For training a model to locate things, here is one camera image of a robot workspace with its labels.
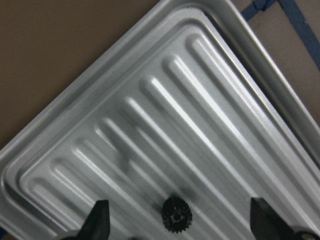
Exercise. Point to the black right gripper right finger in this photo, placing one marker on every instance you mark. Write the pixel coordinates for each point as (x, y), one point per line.
(266, 224)

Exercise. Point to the small black bearing gear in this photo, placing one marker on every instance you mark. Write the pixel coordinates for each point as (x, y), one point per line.
(176, 215)

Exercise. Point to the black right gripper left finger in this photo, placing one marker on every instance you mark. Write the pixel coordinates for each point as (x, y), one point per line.
(97, 225)

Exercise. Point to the silver ribbed metal tray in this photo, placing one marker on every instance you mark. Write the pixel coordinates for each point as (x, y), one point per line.
(186, 104)

